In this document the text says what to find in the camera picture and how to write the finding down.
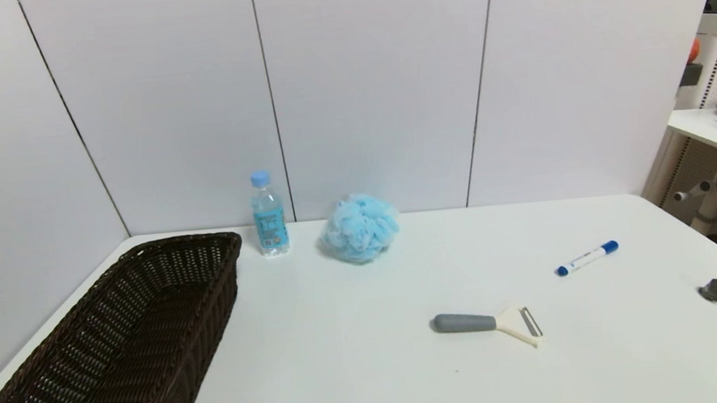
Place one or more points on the light blue mesh bath loofah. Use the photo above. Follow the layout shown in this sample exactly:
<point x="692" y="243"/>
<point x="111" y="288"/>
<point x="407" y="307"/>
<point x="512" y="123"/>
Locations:
<point x="361" y="227"/>

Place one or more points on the brown woven wicker basket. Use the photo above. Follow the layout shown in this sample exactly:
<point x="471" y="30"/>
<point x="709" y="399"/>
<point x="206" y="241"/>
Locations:
<point x="117" y="339"/>

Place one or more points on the clear water bottle blue cap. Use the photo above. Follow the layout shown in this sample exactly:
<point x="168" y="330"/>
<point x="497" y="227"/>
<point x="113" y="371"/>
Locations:
<point x="270" y="225"/>

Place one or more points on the white marker blue cap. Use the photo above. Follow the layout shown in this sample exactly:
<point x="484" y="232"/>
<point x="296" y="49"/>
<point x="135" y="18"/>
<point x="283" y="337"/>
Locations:
<point x="587" y="258"/>

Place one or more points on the white side table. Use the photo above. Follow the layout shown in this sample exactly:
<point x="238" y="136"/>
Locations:
<point x="702" y="126"/>

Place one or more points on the small dark metal knob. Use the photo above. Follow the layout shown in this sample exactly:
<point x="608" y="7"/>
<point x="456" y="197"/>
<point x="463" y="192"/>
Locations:
<point x="715" y="291"/>

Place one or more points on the orange ball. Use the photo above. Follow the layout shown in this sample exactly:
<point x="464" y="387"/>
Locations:
<point x="695" y="50"/>

